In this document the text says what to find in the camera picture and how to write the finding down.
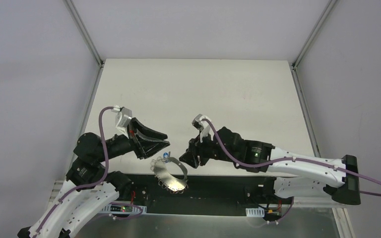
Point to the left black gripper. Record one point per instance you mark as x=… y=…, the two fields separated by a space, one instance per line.
x=137 y=141

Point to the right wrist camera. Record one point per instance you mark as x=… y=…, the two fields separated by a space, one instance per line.
x=200 y=122

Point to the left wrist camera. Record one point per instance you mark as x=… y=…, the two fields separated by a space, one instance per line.
x=122 y=119

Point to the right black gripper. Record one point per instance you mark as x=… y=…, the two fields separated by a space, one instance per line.
x=200 y=153

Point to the right circuit board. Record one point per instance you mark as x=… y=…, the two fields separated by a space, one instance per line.
x=263 y=213

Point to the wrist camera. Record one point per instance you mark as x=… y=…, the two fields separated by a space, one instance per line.
x=122 y=119
x=200 y=122

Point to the circuit board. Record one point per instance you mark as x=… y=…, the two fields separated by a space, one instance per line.
x=263 y=213
x=123 y=209

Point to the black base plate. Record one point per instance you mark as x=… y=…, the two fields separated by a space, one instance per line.
x=204 y=195

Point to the left circuit board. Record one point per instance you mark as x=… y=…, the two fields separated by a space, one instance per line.
x=123 y=209

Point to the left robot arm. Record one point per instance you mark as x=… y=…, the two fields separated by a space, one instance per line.
x=88 y=187

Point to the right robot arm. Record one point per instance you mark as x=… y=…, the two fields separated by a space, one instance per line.
x=313 y=176

